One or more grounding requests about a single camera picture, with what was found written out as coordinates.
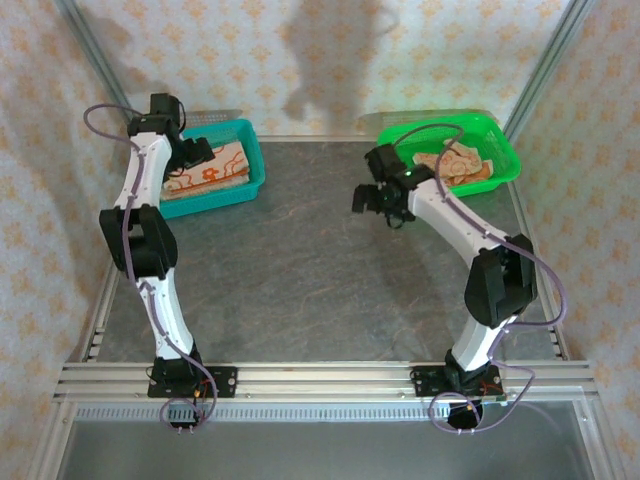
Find green plastic basket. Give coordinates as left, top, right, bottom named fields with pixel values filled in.
left=376, top=112, right=523, bottom=198

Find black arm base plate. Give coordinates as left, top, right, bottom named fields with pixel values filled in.
left=409, top=364, right=504, bottom=399
left=147, top=366, right=239, bottom=400

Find orange towel white rabbit print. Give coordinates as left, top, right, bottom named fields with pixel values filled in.
left=413, top=139, right=496, bottom=189

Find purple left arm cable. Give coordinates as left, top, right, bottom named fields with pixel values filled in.
left=83, top=103, right=219, bottom=435

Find aluminium table edge rail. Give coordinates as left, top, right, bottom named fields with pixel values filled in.
left=257, top=133, right=381, bottom=145

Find grey metal lower panel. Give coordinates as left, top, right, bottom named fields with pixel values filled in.
left=29, top=402, right=616, bottom=480

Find teal plastic basket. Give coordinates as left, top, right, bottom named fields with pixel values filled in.
left=159, top=118, right=267, bottom=220

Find long aluminium mounting rail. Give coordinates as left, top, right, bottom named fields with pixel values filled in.
left=53, top=362, right=597, bottom=402

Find aluminium frame post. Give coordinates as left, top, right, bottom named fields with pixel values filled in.
left=53, top=0, right=146, bottom=139
left=499, top=0, right=586, bottom=151

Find slotted grey cable duct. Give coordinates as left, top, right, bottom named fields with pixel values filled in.
left=74, top=403, right=584, bottom=424

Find small green circuit board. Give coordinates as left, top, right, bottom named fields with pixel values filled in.
left=477, top=389, right=512, bottom=407

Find white towel orange flower outlines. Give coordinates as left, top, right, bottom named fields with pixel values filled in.
left=163, top=141, right=251, bottom=194

